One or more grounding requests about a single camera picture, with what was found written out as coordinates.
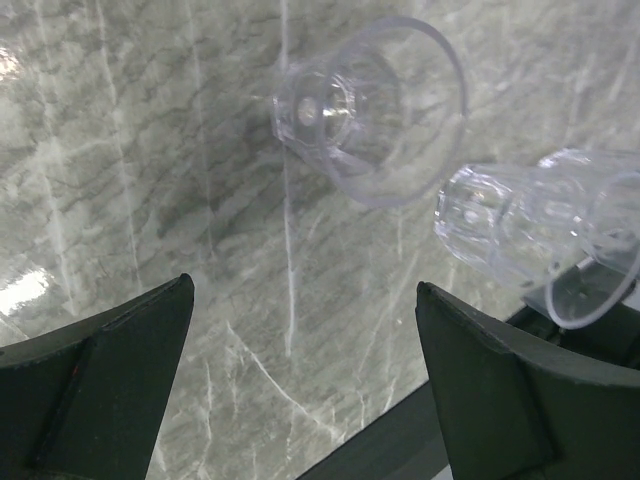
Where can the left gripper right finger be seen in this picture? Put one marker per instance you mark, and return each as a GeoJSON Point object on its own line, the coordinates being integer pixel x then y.
{"type": "Point", "coordinates": [515, 390]}

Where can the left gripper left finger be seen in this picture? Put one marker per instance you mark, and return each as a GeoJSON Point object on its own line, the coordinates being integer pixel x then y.
{"type": "Point", "coordinates": [86, 401]}

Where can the clear glass six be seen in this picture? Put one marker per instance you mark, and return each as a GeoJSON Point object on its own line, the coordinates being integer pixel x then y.
{"type": "Point", "coordinates": [564, 232]}

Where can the clear glass five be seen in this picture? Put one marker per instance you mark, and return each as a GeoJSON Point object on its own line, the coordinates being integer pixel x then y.
{"type": "Point", "coordinates": [382, 115]}

